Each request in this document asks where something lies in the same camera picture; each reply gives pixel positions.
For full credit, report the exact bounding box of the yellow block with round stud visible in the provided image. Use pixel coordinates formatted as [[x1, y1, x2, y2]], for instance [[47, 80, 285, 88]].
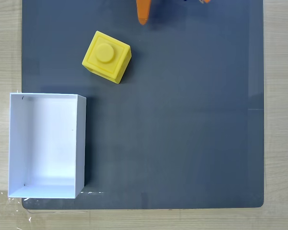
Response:
[[82, 30, 132, 85]]

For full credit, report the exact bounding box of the white open cardboard box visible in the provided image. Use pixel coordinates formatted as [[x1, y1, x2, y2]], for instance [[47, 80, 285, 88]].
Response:
[[8, 92, 87, 199]]

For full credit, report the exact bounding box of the dark grey table mat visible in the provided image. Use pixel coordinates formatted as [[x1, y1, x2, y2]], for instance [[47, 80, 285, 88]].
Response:
[[21, 0, 265, 211]]

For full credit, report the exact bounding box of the clear adhesive tape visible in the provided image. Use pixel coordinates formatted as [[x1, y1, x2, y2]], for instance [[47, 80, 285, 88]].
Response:
[[0, 188, 32, 225]]

